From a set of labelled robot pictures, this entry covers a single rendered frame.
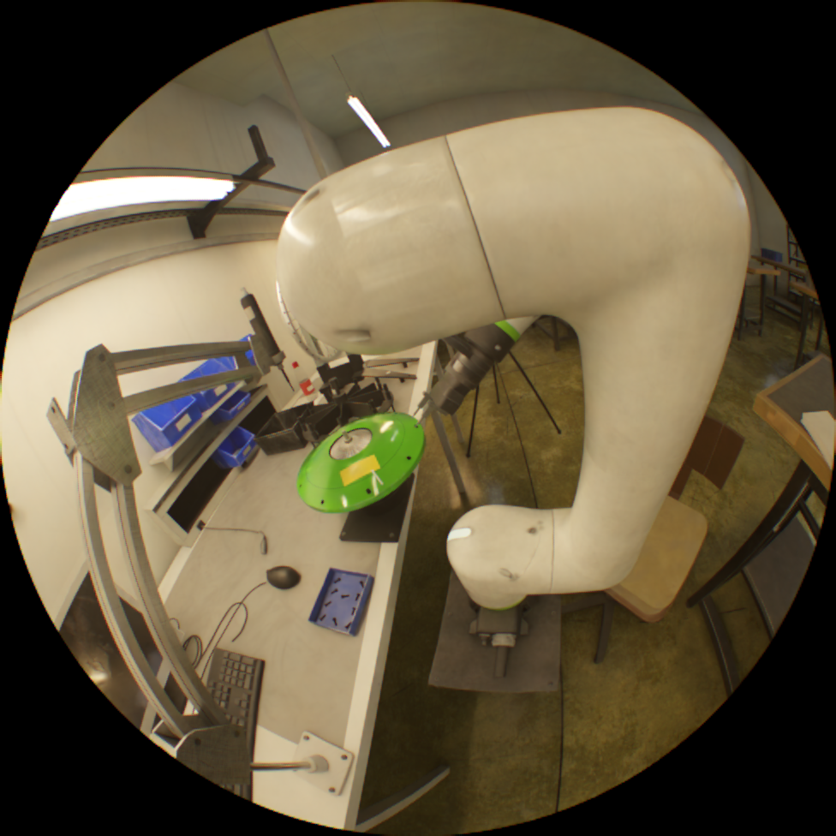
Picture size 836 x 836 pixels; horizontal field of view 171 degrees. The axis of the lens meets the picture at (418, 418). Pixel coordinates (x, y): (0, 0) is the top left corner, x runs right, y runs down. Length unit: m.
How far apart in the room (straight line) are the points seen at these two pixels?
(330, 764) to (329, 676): 0.18
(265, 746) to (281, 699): 0.12
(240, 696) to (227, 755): 0.31
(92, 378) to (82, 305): 1.04
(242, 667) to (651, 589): 0.95
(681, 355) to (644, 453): 0.08
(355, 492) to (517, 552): 0.29
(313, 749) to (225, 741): 0.22
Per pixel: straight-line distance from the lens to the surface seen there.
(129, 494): 0.34
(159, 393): 0.40
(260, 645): 0.69
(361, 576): 0.60
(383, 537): 0.61
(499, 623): 0.54
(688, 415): 0.19
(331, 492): 0.54
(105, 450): 0.33
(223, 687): 0.72
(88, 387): 0.35
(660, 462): 0.21
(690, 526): 1.00
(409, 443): 0.55
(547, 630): 0.60
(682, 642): 1.56
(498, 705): 1.39
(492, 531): 0.40
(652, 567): 0.88
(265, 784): 0.68
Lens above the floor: 1.38
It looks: 30 degrees down
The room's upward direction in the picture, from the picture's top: 22 degrees counter-clockwise
